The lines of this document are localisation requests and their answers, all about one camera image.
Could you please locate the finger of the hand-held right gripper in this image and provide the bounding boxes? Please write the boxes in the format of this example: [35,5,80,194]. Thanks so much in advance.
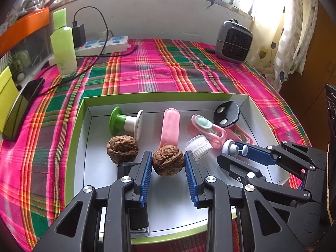
[217,154,312,207]
[235,140,326,179]

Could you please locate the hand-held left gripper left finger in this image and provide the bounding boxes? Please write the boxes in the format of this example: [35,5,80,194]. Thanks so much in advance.
[31,150,153,252]

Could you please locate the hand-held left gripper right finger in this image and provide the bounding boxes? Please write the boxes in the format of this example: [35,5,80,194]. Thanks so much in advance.
[184,150,306,252]

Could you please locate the brown walnut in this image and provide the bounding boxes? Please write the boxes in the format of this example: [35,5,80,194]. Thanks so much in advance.
[106,135,139,164]
[152,144,185,177]

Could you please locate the green white cardboard box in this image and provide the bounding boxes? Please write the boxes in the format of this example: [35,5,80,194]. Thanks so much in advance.
[64,92,293,244]

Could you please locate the pink capsule-shaped clip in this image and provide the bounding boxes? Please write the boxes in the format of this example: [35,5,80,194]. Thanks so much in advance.
[159,108,180,151]

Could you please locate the black round gadget white buttons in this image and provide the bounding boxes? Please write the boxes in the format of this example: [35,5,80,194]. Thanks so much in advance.
[213,101,240,130]

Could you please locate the green white spool-shaped gadget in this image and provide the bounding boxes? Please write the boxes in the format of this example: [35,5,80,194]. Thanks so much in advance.
[109,106,144,141]

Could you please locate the pink green plaid tablecloth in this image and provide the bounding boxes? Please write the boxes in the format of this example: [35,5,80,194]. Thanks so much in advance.
[0,38,313,252]

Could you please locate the brown wooden door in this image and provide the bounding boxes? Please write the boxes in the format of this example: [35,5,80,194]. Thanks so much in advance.
[278,3,336,147]

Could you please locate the grey space heater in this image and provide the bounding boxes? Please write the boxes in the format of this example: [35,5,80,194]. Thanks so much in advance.
[215,19,254,64]

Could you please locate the cream heart print curtain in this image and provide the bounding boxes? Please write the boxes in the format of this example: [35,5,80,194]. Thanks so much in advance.
[247,0,319,92]

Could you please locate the white blue power strip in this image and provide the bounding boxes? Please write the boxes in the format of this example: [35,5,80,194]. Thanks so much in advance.
[48,35,130,66]

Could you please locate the black smartphone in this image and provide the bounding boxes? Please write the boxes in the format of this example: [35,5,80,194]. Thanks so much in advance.
[2,77,45,141]

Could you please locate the light green bottle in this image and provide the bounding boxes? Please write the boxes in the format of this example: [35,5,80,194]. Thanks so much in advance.
[50,8,78,79]

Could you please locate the black charger plug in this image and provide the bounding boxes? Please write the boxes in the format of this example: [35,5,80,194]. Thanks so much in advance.
[71,24,87,48]

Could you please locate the yellow-green cardboard box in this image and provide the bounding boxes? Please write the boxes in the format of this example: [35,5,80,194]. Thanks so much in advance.
[0,66,20,134]

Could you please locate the dark glass case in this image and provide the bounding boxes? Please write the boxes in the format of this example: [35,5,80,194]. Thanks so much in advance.
[0,26,54,82]

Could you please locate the orange storage box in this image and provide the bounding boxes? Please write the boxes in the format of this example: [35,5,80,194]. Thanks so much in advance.
[0,7,50,54]

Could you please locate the black charger cable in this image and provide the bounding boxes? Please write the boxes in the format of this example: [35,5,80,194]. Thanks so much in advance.
[34,6,139,95]

